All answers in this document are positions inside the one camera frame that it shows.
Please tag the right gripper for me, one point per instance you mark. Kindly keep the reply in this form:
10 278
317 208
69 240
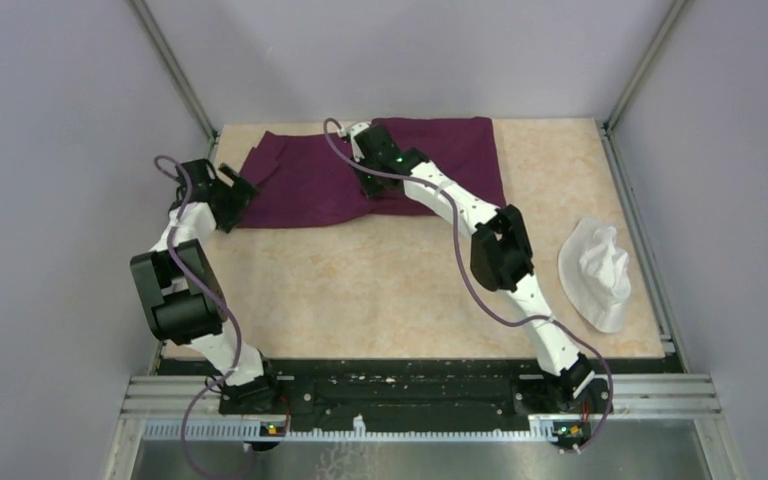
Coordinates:
370 191

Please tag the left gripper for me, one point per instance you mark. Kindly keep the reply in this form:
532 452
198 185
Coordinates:
242 193

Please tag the maroon wrap cloth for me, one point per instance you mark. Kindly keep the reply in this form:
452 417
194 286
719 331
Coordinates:
302 183

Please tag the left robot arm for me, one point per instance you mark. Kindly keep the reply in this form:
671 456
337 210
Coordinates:
180 294

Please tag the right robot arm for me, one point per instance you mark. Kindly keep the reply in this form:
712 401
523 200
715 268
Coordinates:
501 256

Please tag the white crumpled cloth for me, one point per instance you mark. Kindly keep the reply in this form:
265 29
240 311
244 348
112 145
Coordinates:
593 272

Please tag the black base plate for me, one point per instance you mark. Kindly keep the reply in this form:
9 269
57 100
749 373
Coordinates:
467 396

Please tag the grey cable duct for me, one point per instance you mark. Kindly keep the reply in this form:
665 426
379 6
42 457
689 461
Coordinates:
256 431

